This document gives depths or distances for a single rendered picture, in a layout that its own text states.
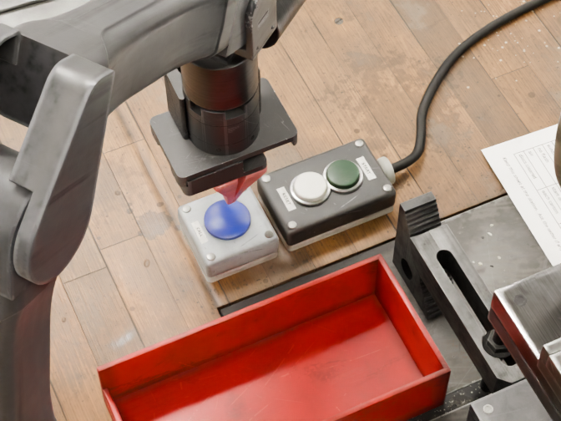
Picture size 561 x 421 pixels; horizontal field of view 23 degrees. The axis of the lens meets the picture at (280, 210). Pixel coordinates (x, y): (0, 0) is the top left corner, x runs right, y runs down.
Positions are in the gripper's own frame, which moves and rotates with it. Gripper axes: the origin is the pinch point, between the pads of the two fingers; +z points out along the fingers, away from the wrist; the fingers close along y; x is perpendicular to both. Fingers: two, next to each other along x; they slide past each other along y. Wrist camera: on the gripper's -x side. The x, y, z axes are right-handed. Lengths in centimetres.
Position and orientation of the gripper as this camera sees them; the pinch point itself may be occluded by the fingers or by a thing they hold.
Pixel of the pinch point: (227, 192)
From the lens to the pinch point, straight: 114.3
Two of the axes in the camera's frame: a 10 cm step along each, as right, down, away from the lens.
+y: -9.1, 3.5, -2.3
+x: 4.2, 7.5, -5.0
